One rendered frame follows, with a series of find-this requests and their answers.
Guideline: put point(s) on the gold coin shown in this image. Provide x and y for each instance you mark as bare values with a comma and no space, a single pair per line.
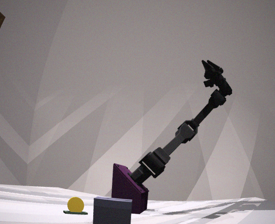
75,204

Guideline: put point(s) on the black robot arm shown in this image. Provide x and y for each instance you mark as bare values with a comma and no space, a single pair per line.
157,160

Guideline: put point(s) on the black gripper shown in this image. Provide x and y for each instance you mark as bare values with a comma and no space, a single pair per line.
213,71

